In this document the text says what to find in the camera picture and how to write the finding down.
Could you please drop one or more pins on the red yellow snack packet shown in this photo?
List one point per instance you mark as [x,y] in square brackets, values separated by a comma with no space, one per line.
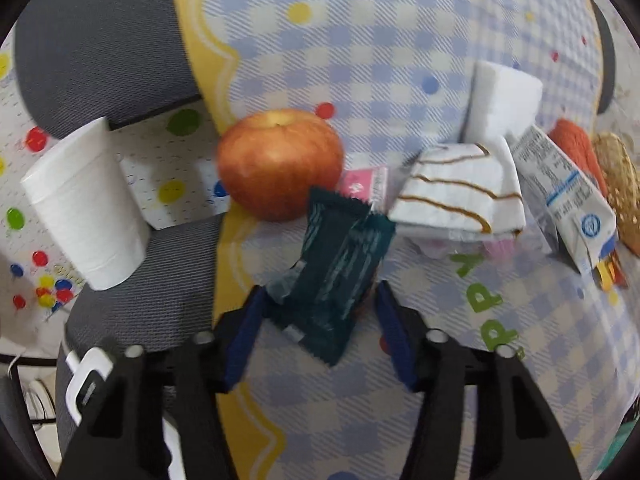
[609,273]

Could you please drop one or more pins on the white milk carton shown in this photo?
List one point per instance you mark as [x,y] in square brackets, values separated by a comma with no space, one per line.
[583,218]

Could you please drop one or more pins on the white toilet paper roll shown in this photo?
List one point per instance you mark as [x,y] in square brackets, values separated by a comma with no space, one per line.
[82,197]

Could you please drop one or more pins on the brown leather pouch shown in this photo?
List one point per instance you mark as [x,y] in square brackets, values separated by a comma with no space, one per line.
[622,180]

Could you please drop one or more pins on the blue checked cloth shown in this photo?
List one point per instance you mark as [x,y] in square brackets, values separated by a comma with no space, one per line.
[499,239]

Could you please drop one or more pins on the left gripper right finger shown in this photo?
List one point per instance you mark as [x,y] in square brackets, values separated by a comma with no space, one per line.
[516,435]

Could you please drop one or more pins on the dark green snack wrapper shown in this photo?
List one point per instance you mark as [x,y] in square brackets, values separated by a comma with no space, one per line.
[315,300]

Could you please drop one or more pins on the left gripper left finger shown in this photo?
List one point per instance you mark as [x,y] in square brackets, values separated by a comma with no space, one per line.
[156,416]

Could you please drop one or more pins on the orange knit glove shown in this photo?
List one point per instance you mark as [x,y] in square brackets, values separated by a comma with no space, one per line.
[575,142]

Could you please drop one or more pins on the pink small packet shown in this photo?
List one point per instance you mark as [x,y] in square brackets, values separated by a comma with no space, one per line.
[369,185]

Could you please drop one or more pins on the grey office chair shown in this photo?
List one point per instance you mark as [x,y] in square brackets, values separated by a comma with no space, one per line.
[122,60]

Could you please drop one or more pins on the white striped wrapper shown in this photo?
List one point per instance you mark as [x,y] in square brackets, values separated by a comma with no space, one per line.
[463,191]

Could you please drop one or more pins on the red apple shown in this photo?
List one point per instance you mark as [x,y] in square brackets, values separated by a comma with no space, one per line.
[269,161]

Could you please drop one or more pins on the white power bank device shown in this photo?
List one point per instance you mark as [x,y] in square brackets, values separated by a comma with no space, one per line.
[88,374]

